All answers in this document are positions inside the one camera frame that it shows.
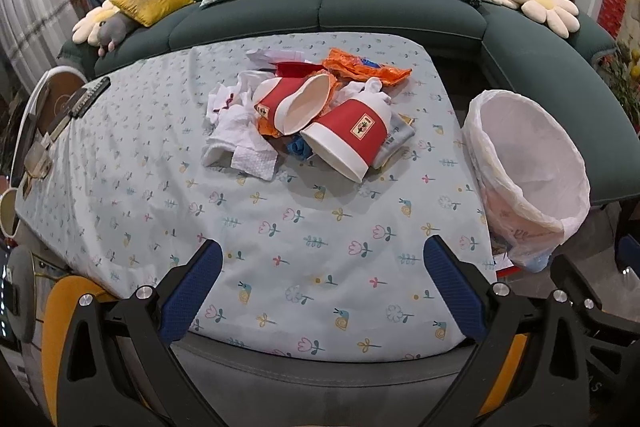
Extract orange snack wrapper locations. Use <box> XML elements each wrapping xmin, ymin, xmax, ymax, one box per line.
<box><xmin>322</xmin><ymin>48</ymin><xmax>412</xmax><ymax>87</ymax></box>

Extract white lined trash bin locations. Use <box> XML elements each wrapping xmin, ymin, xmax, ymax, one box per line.
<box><xmin>462</xmin><ymin>90</ymin><xmax>591</xmax><ymax>272</ymax></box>

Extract white daisy pillow lower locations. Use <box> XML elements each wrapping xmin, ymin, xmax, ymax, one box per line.
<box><xmin>510</xmin><ymin>0</ymin><xmax>580</xmax><ymax>39</ymax></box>

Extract yellow cushion left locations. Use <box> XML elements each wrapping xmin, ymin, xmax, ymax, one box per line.
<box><xmin>110</xmin><ymin>0</ymin><xmax>195</xmax><ymax>28</ymax></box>

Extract black remote control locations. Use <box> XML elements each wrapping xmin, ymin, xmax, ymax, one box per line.
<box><xmin>68</xmin><ymin>76</ymin><xmax>111</xmax><ymax>119</ymax></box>

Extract red paper cup right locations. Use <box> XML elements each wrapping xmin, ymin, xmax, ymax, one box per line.
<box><xmin>300</xmin><ymin>92</ymin><xmax>392</xmax><ymax>183</ymax></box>

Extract red paper cup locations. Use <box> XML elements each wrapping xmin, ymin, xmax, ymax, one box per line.
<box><xmin>300</xmin><ymin>92</ymin><xmax>392</xmax><ymax>183</ymax></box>
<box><xmin>252</xmin><ymin>71</ymin><xmax>332</xmax><ymax>137</ymax></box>

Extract grey drawstring pouch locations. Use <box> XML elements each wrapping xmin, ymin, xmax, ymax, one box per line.
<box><xmin>371</xmin><ymin>113</ymin><xmax>416</xmax><ymax>170</ymax></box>

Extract white crumpled glove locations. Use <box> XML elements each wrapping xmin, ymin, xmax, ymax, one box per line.
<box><xmin>205</xmin><ymin>70</ymin><xmax>274</xmax><ymax>126</ymax></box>

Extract blue ribbon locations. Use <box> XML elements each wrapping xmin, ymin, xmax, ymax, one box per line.
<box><xmin>286</xmin><ymin>133</ymin><xmax>314</xmax><ymax>161</ymax></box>

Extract potted flower plant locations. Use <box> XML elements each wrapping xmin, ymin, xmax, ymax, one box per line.
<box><xmin>597</xmin><ymin>43</ymin><xmax>640</xmax><ymax>133</ymax></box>

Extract red envelope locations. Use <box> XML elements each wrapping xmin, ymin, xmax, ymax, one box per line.
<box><xmin>276</xmin><ymin>61</ymin><xmax>323</xmax><ymax>79</ymax></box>

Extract cream flower pillow left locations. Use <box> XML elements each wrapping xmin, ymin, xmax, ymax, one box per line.
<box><xmin>72</xmin><ymin>0</ymin><xmax>119</xmax><ymax>46</ymax></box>

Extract dark green curved sofa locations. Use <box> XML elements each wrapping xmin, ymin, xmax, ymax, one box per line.
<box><xmin>60</xmin><ymin>0</ymin><xmax>639</xmax><ymax>205</ymax></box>

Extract white textured napkin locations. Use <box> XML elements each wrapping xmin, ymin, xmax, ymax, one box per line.
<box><xmin>200</xmin><ymin>103</ymin><xmax>279</xmax><ymax>182</ymax></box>

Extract grey mouse plush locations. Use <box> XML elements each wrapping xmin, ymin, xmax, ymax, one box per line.
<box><xmin>96</xmin><ymin>12</ymin><xmax>139</xmax><ymax>57</ymax></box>

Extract floral light blue tablecloth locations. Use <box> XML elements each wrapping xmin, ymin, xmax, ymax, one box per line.
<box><xmin>15</xmin><ymin>32</ymin><xmax>496</xmax><ymax>362</ymax></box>

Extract round wooden side table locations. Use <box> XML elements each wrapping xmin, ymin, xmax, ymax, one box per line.
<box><xmin>10</xmin><ymin>66</ymin><xmax>87</xmax><ymax>187</ymax></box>

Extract red paper cup left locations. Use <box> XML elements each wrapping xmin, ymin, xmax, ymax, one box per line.
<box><xmin>252</xmin><ymin>71</ymin><xmax>332</xmax><ymax>137</ymax></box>

